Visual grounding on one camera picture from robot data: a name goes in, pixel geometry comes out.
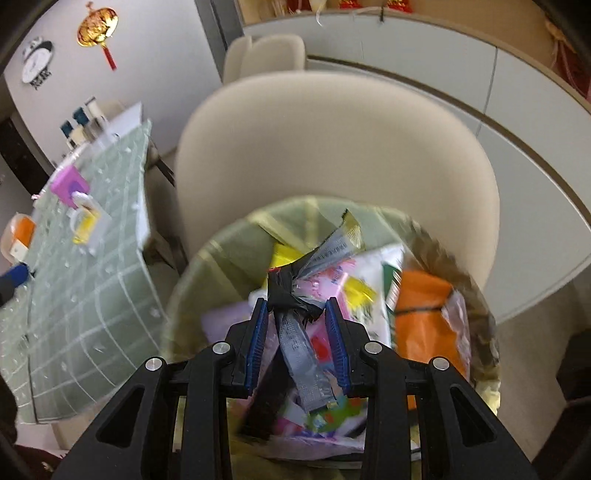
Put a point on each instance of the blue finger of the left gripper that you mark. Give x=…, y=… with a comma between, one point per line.
x=13, y=278

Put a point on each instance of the orange plastic bag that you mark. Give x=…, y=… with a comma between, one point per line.
x=431, y=320

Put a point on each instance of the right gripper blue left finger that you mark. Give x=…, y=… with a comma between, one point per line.
x=256, y=334

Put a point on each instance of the black silver wrapper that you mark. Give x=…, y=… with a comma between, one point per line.
x=293, y=309

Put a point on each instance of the green white tissue pack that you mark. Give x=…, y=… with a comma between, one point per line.
x=373, y=288

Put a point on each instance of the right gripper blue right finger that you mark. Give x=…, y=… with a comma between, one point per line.
x=334, y=325

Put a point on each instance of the white pink snack wrapper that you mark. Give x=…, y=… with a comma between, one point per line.
x=276, y=418

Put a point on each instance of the beige far chair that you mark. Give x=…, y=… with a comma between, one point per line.
x=237, y=51

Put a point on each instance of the dark blue thermos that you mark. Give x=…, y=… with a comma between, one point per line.
x=66, y=129

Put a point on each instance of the white thermos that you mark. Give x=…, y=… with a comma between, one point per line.
x=94, y=110

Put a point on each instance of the beige chair with bin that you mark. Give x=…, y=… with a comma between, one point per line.
x=270, y=137

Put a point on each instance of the panda wall clock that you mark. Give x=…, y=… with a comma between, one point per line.
x=37, y=57

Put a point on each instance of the green grid tablecloth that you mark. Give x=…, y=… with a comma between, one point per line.
x=86, y=319

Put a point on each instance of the pink tin box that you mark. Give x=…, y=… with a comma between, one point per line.
x=67, y=181

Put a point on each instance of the grey cabinet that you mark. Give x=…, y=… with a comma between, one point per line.
x=533, y=127

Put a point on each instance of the gold red chinese ornament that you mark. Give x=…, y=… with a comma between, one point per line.
x=96, y=28

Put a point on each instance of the beige middle chair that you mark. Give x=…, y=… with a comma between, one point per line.
x=274, y=53

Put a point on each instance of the yellow chip bag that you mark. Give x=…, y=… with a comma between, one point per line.
x=284, y=255

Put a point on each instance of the red flower bouquet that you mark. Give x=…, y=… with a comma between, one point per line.
x=566, y=62

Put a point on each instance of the lilac snack wrapper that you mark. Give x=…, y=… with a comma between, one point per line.
x=216, y=322

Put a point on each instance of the orange white tissue box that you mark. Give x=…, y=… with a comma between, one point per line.
x=17, y=237

